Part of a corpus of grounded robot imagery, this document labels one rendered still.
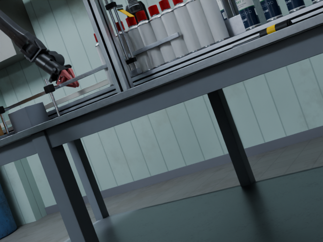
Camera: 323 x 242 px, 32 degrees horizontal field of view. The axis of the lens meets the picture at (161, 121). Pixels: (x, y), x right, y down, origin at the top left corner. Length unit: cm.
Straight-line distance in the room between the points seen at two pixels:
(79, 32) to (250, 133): 194
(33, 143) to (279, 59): 84
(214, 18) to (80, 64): 388
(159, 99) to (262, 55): 32
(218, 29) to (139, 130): 366
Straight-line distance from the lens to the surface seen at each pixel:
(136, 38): 200
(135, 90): 149
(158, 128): 534
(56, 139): 176
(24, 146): 186
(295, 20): 172
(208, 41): 186
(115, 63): 188
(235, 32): 187
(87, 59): 559
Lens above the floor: 78
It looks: 2 degrees down
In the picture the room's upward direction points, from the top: 20 degrees counter-clockwise
